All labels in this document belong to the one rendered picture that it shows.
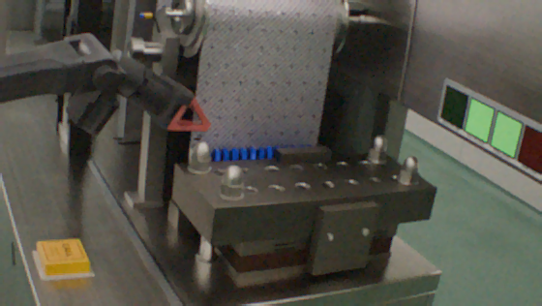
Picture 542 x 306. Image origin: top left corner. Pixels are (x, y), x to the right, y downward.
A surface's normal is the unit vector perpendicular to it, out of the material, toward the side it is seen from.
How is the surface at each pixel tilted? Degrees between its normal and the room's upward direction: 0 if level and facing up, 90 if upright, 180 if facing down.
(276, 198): 0
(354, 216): 90
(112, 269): 0
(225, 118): 90
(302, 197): 0
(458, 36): 90
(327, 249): 90
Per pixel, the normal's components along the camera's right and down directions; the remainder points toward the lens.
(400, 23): -0.88, 0.04
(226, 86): 0.45, 0.37
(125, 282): 0.14, -0.93
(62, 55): 0.35, -0.74
